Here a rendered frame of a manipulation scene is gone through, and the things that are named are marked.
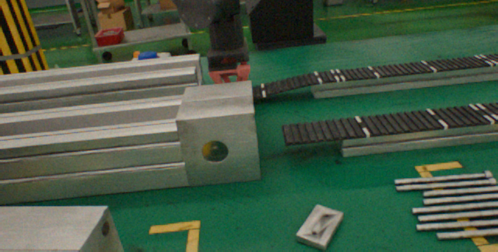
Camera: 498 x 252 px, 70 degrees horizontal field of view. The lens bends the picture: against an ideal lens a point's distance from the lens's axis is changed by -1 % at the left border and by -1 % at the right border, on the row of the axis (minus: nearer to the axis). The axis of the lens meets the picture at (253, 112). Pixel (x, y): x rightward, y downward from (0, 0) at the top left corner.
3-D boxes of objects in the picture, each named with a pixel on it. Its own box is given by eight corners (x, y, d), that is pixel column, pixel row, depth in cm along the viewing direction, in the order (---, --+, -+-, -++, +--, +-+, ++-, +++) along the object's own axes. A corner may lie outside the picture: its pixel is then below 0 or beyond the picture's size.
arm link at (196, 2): (200, -69, 56) (171, -27, 61) (163, -68, 46) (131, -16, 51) (255, -14, 57) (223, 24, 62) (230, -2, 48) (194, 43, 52)
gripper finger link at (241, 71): (215, 113, 61) (206, 60, 57) (216, 96, 68) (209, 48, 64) (254, 109, 61) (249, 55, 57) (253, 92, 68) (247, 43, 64)
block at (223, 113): (256, 131, 56) (250, 74, 52) (261, 180, 45) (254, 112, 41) (198, 137, 56) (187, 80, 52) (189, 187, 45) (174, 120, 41)
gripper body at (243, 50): (208, 68, 58) (201, 21, 55) (212, 50, 67) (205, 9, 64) (248, 63, 58) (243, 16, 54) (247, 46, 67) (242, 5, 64)
